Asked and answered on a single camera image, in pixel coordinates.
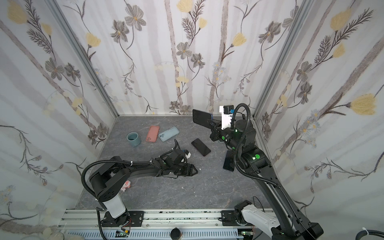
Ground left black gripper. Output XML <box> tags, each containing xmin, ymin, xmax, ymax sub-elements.
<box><xmin>171</xmin><ymin>163</ymin><xmax>200</xmax><ymax>177</ymax></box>

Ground light blue case far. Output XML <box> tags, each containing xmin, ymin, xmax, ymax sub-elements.
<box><xmin>158</xmin><ymin>127</ymin><xmax>180</xmax><ymax>142</ymax></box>

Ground black mounting plate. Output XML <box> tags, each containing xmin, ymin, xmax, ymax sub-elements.
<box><xmin>219</xmin><ymin>210</ymin><xmax>253</xmax><ymax>227</ymax></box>
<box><xmin>128</xmin><ymin>211</ymin><xmax>145</xmax><ymax>227</ymax></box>

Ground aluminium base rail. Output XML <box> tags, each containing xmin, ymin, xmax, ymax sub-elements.
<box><xmin>58</xmin><ymin>209</ymin><xmax>275</xmax><ymax>240</ymax></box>

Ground black knob on rail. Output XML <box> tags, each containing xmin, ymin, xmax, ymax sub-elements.
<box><xmin>170</xmin><ymin>228</ymin><xmax>183</xmax><ymax>240</ymax></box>

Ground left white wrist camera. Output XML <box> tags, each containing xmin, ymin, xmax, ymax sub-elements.
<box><xmin>180</xmin><ymin>150</ymin><xmax>191</xmax><ymax>163</ymax></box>

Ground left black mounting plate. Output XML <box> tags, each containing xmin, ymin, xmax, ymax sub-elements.
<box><xmin>128</xmin><ymin>211</ymin><xmax>145</xmax><ymax>227</ymax></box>

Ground black cable bottom right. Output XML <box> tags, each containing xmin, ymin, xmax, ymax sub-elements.
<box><xmin>355</xmin><ymin>227</ymin><xmax>384</xmax><ymax>240</ymax></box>

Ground black phone blue edge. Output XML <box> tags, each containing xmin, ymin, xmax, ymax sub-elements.
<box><xmin>193</xmin><ymin>109</ymin><xmax>213</xmax><ymax>128</ymax></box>
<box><xmin>191</xmin><ymin>139</ymin><xmax>211</xmax><ymax>157</ymax></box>

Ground pink phone case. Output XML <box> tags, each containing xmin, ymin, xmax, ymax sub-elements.
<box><xmin>146</xmin><ymin>126</ymin><xmax>160</xmax><ymax>143</ymax></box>

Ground teal ceramic cup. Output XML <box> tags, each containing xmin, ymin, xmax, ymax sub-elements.
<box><xmin>127</xmin><ymin>132</ymin><xmax>141</xmax><ymax>147</ymax></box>

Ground black phone purple edge far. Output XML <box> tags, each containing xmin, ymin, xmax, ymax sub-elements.
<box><xmin>223</xmin><ymin>151</ymin><xmax>235</xmax><ymax>172</ymax></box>

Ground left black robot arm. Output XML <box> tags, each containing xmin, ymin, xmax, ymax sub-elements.
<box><xmin>81</xmin><ymin>141</ymin><xmax>198</xmax><ymax>228</ymax></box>

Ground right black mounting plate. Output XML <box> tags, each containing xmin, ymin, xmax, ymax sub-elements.
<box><xmin>219</xmin><ymin>210</ymin><xmax>253</xmax><ymax>227</ymax></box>

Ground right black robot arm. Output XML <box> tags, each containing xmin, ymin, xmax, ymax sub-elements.
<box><xmin>203</xmin><ymin>103</ymin><xmax>324</xmax><ymax>240</ymax></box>

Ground small pink figurine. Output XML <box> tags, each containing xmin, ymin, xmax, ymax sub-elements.
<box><xmin>121</xmin><ymin>180</ymin><xmax>131</xmax><ymax>192</ymax></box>

